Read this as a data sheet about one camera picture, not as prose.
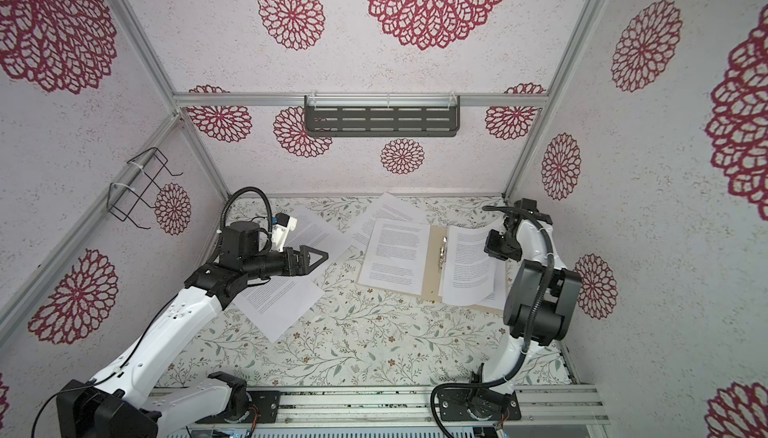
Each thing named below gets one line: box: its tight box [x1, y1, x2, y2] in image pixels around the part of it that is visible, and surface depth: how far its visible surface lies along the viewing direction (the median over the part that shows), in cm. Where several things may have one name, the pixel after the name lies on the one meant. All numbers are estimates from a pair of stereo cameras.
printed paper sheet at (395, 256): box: [356, 218, 430, 296], surface depth 105 cm
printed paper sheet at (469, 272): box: [442, 225, 504, 307], surface depth 97 cm
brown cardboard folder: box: [356, 226, 503, 313], surface depth 99 cm
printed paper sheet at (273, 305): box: [233, 275, 325, 343], surface depth 94 cm
